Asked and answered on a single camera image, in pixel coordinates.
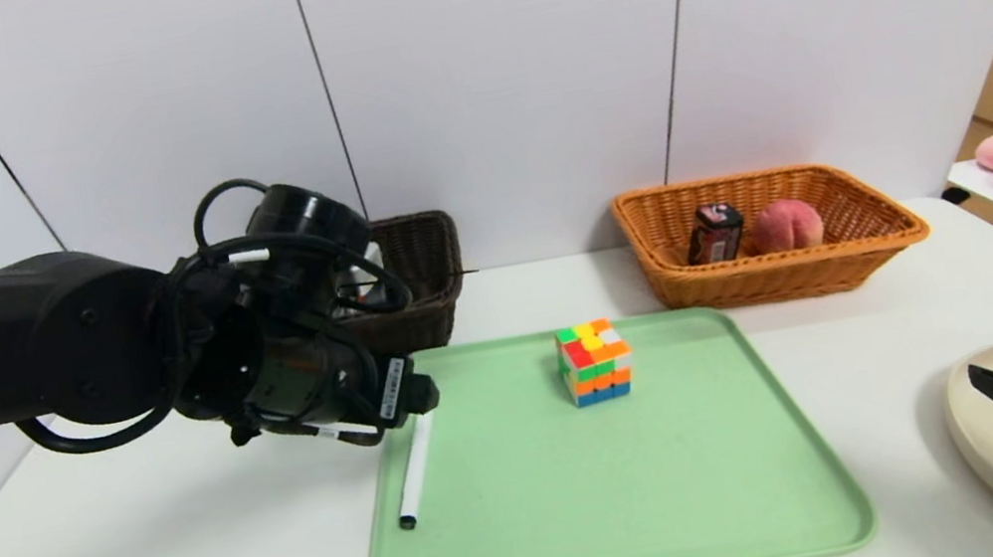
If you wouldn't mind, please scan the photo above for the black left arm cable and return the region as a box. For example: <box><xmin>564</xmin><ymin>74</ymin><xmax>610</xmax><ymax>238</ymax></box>
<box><xmin>14</xmin><ymin>390</ymin><xmax>186</xmax><ymax>466</ymax></box>

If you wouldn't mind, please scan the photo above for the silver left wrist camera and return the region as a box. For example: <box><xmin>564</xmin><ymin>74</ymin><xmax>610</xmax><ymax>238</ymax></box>
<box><xmin>338</xmin><ymin>241</ymin><xmax>390</xmax><ymax>294</ymax></box>

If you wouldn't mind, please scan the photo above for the multicolour puzzle cube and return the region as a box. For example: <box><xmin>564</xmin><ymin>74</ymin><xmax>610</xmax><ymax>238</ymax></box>
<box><xmin>551</xmin><ymin>314</ymin><xmax>641</xmax><ymax>410</ymax></box>

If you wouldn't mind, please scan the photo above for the white marker black cap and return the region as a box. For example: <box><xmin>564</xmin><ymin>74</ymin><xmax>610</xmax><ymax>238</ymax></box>
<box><xmin>383</xmin><ymin>413</ymin><xmax>451</xmax><ymax>531</ymax></box>

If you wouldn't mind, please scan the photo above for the light green plastic tray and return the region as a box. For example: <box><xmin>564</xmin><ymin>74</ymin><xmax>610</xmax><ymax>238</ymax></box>
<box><xmin>331</xmin><ymin>279</ymin><xmax>884</xmax><ymax>557</ymax></box>

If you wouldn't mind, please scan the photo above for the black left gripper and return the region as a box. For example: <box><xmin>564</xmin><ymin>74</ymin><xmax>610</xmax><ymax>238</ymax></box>
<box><xmin>247</xmin><ymin>313</ymin><xmax>446</xmax><ymax>452</ymax></box>

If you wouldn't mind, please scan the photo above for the orange wicker basket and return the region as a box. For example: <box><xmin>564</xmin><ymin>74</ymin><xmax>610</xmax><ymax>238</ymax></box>
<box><xmin>610</xmin><ymin>143</ymin><xmax>939</xmax><ymax>329</ymax></box>

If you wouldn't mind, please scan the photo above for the dark brown wicker basket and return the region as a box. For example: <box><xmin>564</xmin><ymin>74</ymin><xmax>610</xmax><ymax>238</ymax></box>
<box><xmin>325</xmin><ymin>207</ymin><xmax>478</xmax><ymax>365</ymax></box>

